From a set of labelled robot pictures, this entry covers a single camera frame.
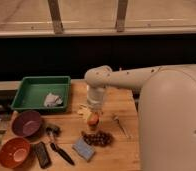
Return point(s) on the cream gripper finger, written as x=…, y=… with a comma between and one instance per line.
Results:
x=88, y=115
x=100, y=112

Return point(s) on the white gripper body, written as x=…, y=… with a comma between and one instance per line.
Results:
x=95, y=97

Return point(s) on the red yellow apple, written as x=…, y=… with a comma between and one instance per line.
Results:
x=93, y=120

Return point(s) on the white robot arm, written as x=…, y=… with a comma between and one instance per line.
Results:
x=166, y=111

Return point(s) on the small metal cup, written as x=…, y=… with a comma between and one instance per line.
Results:
x=93, y=128

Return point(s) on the metal fork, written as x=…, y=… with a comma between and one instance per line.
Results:
x=116, y=119

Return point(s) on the bunch of dark grapes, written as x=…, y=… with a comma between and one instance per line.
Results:
x=99, y=138

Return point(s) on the blue sponge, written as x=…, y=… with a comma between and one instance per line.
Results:
x=83, y=149

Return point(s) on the black knife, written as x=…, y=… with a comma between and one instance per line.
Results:
x=62, y=153

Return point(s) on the green plastic tray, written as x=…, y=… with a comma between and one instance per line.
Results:
x=33, y=91

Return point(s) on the black remote control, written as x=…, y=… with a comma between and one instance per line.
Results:
x=42, y=154

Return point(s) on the purple bowl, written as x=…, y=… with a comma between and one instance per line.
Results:
x=27, y=123

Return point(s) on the orange bowl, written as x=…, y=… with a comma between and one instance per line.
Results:
x=14, y=152

